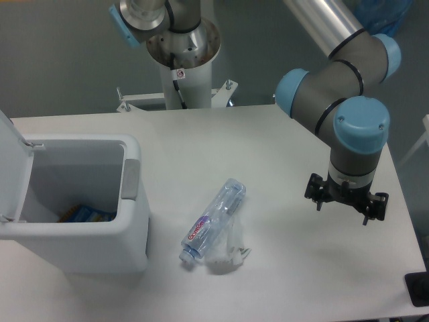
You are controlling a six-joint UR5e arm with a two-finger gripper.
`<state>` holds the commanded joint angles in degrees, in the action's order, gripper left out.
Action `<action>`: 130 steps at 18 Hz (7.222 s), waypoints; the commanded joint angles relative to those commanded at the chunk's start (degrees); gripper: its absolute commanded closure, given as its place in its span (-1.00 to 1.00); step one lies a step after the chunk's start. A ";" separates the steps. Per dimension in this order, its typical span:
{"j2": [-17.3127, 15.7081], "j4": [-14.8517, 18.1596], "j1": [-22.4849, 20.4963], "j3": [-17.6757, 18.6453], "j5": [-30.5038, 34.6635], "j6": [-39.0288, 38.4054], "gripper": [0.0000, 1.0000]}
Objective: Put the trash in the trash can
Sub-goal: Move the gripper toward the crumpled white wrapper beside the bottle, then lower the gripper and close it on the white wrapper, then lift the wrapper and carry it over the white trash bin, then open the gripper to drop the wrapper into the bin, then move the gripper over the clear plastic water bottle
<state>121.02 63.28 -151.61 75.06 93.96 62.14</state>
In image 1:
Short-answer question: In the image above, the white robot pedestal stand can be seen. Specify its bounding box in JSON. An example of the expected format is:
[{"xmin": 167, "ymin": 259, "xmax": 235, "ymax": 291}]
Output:
[{"xmin": 117, "ymin": 18, "xmax": 238, "ymax": 112}]

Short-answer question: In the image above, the blue plastic bag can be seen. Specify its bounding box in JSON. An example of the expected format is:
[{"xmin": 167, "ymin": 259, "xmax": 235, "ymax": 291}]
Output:
[{"xmin": 353, "ymin": 0, "xmax": 414, "ymax": 38}]

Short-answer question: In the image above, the white plastic bag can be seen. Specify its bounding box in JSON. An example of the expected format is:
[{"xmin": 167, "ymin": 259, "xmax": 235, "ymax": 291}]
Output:
[{"xmin": 204, "ymin": 218, "xmax": 251, "ymax": 275}]

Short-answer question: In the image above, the blue packet in bin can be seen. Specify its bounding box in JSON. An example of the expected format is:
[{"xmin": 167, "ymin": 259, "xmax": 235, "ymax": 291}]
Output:
[{"xmin": 58, "ymin": 205, "xmax": 117, "ymax": 223}]

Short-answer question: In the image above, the clear plastic water bottle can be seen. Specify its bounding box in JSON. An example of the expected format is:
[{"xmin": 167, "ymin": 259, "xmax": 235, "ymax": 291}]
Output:
[{"xmin": 179, "ymin": 178, "xmax": 246, "ymax": 264}]

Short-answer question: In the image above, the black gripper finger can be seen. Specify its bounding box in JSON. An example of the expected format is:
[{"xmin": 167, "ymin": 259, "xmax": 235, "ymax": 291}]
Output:
[
  {"xmin": 355, "ymin": 193, "xmax": 389, "ymax": 225},
  {"xmin": 304, "ymin": 173, "xmax": 326, "ymax": 211}
]

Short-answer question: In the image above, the white frame at right edge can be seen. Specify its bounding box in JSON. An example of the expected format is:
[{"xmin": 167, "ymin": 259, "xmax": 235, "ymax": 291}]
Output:
[{"xmin": 398, "ymin": 114, "xmax": 429, "ymax": 168}]

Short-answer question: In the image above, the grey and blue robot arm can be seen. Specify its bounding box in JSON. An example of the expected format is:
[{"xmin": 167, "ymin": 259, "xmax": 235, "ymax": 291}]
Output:
[{"xmin": 109, "ymin": 1, "xmax": 402, "ymax": 221}]

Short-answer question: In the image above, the white trash can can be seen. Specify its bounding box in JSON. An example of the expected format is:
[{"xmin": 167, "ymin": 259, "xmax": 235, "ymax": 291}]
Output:
[{"xmin": 1, "ymin": 135, "xmax": 150, "ymax": 273}]

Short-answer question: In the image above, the black device at table edge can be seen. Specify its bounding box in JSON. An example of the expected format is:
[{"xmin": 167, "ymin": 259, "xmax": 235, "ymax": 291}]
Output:
[{"xmin": 404, "ymin": 272, "xmax": 428, "ymax": 307}]

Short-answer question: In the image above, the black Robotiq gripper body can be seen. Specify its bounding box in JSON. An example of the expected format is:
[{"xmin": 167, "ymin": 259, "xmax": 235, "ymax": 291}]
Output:
[{"xmin": 322, "ymin": 175, "xmax": 369, "ymax": 207}]

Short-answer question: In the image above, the white trash can lid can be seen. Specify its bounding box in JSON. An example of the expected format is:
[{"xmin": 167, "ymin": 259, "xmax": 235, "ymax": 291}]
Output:
[{"xmin": 1, "ymin": 113, "xmax": 45, "ymax": 223}]

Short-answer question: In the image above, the black cable on pedestal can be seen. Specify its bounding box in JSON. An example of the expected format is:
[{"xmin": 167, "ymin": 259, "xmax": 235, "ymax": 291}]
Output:
[{"xmin": 169, "ymin": 52, "xmax": 188, "ymax": 109}]

